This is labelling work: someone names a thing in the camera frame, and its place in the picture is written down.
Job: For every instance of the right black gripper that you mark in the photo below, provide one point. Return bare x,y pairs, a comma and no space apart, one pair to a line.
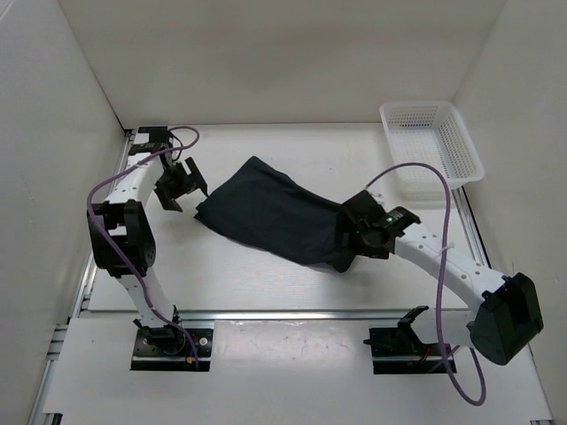
377,252

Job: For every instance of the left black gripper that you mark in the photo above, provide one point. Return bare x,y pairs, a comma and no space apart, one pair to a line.
167,196

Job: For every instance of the dark navy shorts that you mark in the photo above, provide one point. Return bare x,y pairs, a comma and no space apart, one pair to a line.
261,207

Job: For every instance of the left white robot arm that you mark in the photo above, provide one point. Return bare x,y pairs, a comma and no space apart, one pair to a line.
122,241

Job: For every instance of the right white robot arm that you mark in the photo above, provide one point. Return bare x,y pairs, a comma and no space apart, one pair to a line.
503,313

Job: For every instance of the white plastic perforated basket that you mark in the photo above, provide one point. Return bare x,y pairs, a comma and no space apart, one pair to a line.
433,133

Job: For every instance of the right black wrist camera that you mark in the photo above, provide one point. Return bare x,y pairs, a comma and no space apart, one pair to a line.
362,207

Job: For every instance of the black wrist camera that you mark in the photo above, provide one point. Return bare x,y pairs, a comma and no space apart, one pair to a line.
160,135
362,207

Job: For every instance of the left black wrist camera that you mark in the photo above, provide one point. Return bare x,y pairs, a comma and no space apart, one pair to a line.
160,135

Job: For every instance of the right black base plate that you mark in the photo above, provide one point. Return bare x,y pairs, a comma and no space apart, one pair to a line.
398,350

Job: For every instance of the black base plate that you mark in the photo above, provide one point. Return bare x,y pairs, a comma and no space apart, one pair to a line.
398,350
168,349

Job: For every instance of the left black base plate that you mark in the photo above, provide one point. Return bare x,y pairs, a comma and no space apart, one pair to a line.
168,349

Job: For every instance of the aluminium frame rail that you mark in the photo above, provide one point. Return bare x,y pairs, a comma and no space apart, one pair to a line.
100,217

